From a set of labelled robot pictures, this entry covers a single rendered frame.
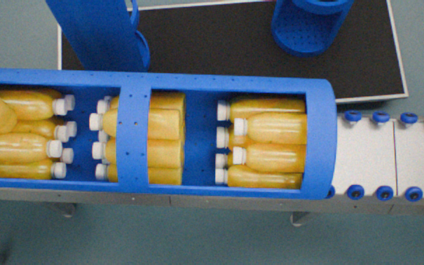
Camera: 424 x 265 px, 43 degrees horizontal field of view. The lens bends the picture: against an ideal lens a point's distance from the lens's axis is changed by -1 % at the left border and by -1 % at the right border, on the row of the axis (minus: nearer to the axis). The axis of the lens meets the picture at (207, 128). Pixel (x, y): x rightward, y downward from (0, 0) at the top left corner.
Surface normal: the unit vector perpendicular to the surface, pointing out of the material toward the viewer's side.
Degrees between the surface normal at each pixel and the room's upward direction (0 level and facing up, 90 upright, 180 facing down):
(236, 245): 0
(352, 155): 0
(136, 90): 25
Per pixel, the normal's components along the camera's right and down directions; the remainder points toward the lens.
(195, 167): 0.00, -0.62
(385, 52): 0.00, -0.27
